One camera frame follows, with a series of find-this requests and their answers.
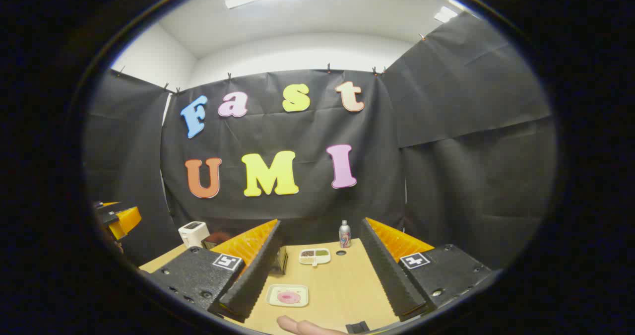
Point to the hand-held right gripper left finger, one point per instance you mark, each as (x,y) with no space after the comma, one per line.
(258,270)

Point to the black electric oven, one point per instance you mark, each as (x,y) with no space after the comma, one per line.
(217,239)

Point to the row of black cloth clips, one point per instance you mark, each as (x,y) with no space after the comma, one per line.
(328,68)

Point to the white plate with pink food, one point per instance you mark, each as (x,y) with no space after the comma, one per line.
(287,296)

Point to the black backdrop cloth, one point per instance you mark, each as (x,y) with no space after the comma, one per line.
(297,131)

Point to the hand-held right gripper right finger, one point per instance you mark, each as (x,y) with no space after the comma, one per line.
(389,270)

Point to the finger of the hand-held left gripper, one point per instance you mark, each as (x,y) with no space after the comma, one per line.
(110,210)
(126,222)

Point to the white toaster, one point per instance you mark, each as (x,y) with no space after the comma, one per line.
(192,233)

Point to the small ceiling light panel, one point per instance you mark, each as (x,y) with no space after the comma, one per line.
(445,14)

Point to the white divided dish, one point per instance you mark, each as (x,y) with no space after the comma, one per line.
(314,256)

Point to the silver bottle with red label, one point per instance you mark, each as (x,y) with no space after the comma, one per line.
(345,234)

